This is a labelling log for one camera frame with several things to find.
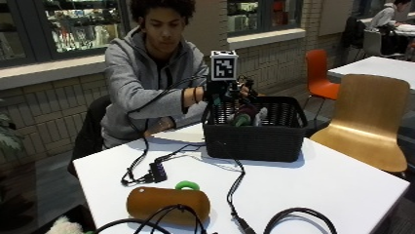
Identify dark purple toy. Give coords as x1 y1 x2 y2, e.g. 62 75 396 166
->
235 102 260 120

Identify white marker cube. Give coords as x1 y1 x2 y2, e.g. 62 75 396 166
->
208 50 239 82

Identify green toy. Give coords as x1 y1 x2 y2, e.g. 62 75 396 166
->
232 114 252 128

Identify black wristbands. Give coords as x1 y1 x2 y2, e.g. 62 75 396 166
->
181 85 206 109

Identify black woven basket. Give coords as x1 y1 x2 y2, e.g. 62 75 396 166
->
201 96 308 163

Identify orange chair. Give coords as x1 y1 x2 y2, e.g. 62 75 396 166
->
302 49 341 111

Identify the person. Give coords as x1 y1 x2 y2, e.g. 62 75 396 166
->
99 0 210 150

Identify light wooden chair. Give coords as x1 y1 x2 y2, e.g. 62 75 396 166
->
308 73 412 174

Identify dark background chair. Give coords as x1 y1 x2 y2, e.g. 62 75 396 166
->
340 16 368 62

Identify white side table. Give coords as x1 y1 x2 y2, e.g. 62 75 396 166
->
326 56 415 94

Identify black usb hub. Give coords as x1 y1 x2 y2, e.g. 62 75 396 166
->
147 161 169 183

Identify black chair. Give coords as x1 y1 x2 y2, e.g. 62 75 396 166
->
66 95 113 179

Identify brown cylindrical pouch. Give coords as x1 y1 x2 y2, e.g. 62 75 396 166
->
126 186 212 227

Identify green plant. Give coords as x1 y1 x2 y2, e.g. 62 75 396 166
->
0 98 26 164

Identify white fluffy toy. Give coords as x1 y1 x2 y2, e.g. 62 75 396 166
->
44 215 85 234

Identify black hub cable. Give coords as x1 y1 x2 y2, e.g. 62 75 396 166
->
154 142 206 164

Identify black cable with plug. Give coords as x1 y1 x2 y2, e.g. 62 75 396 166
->
214 141 258 234

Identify black glove cable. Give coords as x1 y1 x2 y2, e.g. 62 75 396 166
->
121 75 207 187

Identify green ring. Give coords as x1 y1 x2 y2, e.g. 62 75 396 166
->
174 179 202 192

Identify thick black looped cable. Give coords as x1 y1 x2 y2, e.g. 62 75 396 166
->
262 207 339 234

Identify thin black looped cable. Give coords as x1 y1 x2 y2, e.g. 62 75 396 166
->
91 204 208 234

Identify grey window frame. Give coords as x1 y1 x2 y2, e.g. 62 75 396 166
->
0 0 131 68

